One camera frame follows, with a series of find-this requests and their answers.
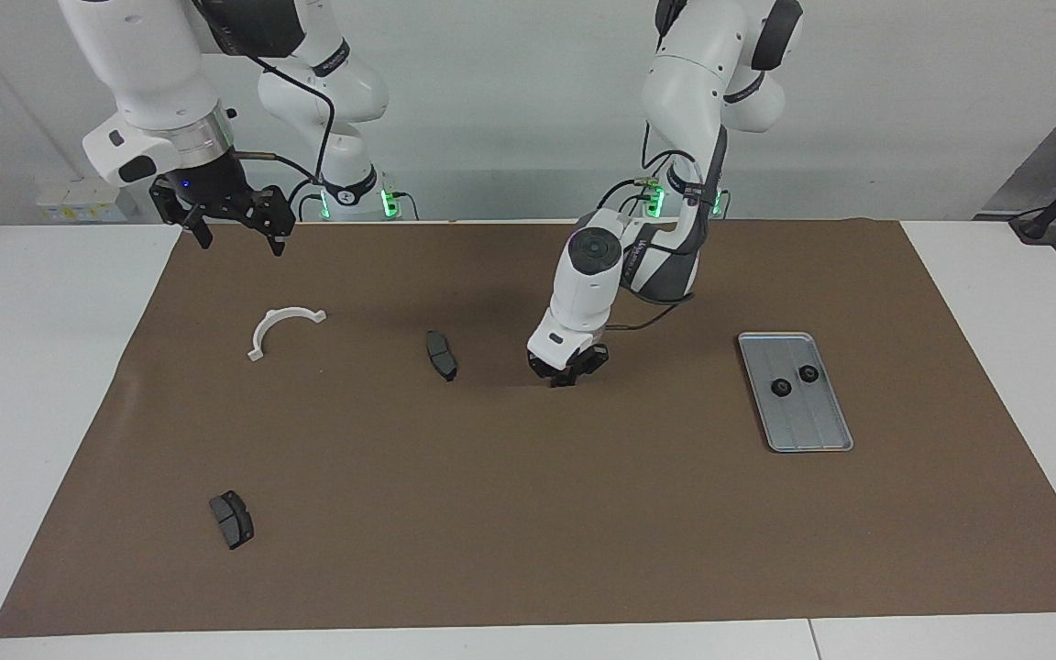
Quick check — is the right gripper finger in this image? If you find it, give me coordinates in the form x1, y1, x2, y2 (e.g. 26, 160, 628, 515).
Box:
149, 178, 215, 251
243, 185, 297, 258

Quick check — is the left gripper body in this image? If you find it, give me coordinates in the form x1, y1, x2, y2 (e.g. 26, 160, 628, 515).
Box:
530, 352, 595, 379

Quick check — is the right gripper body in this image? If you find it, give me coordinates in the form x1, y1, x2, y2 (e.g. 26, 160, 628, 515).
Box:
161, 149, 259, 221

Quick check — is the silver metal tray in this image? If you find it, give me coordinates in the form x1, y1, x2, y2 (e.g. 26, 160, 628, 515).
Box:
736, 332, 855, 455

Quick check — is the dark grey brake pad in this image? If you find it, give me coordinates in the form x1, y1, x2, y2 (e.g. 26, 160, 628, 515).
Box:
425, 330, 459, 383
208, 490, 256, 551

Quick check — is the black cable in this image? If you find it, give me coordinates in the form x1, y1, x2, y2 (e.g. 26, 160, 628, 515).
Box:
609, 291, 696, 332
207, 18, 338, 184

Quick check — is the white curved plastic bracket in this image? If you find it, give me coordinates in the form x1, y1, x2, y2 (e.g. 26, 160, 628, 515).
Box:
247, 307, 328, 362

